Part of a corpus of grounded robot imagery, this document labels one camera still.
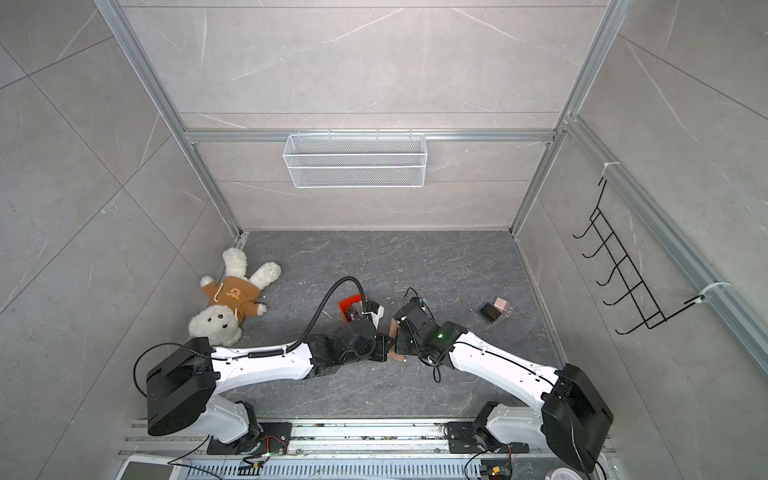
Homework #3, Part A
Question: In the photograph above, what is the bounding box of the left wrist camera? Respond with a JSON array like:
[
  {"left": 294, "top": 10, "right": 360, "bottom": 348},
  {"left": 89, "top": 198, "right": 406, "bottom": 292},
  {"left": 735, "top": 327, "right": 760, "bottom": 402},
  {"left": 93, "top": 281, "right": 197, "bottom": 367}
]
[{"left": 362, "top": 299, "right": 385, "bottom": 329}]

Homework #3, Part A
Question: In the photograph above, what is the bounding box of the red plastic tray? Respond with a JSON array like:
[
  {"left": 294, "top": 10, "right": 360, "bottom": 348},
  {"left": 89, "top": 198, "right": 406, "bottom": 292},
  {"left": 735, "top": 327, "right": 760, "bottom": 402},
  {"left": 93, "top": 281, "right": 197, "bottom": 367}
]
[{"left": 338, "top": 294, "right": 364, "bottom": 323}]

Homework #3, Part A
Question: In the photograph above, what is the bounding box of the black wire hook rack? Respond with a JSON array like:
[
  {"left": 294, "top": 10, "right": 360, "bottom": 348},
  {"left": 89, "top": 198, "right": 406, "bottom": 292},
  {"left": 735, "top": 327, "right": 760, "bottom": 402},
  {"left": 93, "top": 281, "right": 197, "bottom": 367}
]
[{"left": 572, "top": 177, "right": 706, "bottom": 336}]

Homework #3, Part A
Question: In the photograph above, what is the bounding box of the aluminium rail frame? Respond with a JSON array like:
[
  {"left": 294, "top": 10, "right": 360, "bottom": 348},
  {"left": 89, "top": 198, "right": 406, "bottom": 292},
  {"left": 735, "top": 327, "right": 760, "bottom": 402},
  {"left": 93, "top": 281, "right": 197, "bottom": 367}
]
[{"left": 112, "top": 418, "right": 623, "bottom": 479}]

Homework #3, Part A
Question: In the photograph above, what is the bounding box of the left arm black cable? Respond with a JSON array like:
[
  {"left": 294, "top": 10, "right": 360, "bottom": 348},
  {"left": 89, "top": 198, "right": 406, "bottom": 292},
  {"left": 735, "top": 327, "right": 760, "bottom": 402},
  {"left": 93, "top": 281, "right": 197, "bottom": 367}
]
[{"left": 287, "top": 275, "right": 368, "bottom": 355}]

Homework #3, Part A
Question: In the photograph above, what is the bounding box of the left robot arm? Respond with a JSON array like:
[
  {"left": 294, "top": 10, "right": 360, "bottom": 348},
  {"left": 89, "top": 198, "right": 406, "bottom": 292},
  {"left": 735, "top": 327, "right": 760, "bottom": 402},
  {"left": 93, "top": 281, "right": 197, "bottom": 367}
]
[{"left": 145, "top": 320, "right": 392, "bottom": 444}]

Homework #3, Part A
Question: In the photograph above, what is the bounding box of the white tablet device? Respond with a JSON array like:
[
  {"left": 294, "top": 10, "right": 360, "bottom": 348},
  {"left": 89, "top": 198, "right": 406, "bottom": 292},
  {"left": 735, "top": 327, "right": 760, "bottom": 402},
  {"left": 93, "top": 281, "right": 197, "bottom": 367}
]
[{"left": 115, "top": 454, "right": 180, "bottom": 480}]

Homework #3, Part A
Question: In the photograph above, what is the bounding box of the tan leather card holder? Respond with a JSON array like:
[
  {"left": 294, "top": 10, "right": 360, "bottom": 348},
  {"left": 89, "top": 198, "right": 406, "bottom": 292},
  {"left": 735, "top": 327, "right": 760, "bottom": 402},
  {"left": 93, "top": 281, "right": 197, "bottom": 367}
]
[{"left": 387, "top": 319, "right": 405, "bottom": 362}]

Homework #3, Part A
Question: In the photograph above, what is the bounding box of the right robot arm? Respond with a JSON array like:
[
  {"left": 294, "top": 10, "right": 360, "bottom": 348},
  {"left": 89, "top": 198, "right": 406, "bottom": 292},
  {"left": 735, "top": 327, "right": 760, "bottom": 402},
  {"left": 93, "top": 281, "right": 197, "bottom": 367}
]
[{"left": 394, "top": 296, "right": 614, "bottom": 474}]

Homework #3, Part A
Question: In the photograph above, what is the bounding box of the white wire mesh basket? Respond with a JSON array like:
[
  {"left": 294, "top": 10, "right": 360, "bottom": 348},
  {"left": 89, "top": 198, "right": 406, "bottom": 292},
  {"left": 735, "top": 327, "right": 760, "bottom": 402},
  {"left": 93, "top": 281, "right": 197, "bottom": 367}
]
[{"left": 283, "top": 133, "right": 428, "bottom": 189}]

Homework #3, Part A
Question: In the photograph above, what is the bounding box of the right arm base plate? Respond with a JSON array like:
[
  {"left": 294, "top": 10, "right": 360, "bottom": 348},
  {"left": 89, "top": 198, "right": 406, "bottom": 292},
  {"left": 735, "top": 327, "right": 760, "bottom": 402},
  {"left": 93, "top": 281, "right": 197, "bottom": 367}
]
[{"left": 443, "top": 422, "right": 530, "bottom": 454}]

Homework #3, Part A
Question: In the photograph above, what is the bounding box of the white teddy bear brown shirt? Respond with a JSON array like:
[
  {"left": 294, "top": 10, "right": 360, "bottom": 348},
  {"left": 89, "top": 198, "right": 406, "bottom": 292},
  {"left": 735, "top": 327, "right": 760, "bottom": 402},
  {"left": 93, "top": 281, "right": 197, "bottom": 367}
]
[{"left": 188, "top": 248, "right": 282, "bottom": 347}]

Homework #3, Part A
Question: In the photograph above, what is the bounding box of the small black pink box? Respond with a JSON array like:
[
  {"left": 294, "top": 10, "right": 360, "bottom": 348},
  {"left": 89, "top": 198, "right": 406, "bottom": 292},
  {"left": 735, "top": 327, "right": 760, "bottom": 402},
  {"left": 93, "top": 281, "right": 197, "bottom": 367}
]
[{"left": 479, "top": 297, "right": 512, "bottom": 323}]

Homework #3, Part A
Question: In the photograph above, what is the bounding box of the white round object bottom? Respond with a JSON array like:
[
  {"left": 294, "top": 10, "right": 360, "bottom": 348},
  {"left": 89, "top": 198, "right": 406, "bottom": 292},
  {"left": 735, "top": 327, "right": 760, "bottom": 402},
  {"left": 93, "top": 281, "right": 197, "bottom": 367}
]
[{"left": 545, "top": 467, "right": 582, "bottom": 480}]

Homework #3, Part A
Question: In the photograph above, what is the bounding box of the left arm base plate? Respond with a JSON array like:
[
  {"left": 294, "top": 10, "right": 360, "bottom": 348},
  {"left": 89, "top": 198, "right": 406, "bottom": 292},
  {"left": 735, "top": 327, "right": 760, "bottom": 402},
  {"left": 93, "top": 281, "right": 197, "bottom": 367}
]
[{"left": 206, "top": 422, "right": 293, "bottom": 456}]

